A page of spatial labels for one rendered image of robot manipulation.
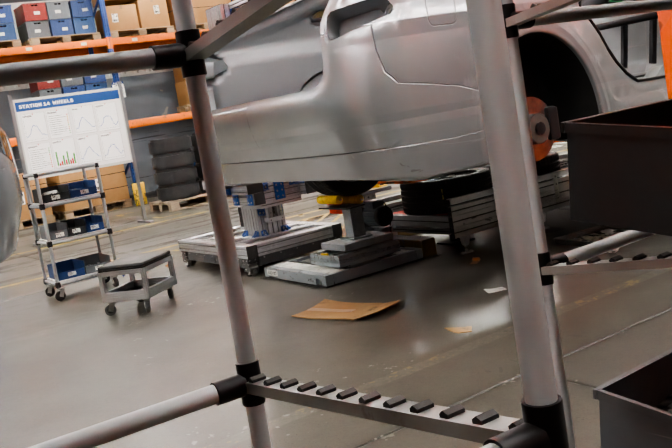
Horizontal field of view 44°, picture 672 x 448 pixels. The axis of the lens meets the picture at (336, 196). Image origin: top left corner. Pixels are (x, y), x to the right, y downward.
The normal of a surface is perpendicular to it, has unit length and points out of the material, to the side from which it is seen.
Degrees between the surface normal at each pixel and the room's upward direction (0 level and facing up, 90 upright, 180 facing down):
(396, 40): 90
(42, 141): 90
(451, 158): 90
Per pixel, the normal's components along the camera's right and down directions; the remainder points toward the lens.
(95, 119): 0.55, 0.00
